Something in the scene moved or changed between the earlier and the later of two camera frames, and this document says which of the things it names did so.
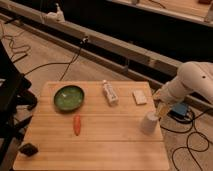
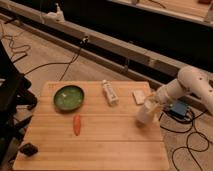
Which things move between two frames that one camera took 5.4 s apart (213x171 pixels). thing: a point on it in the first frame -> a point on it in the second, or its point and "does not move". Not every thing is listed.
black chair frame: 14,90 does not move
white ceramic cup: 148,122 -> 145,113
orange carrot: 77,124 does not move
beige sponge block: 139,97 does not move
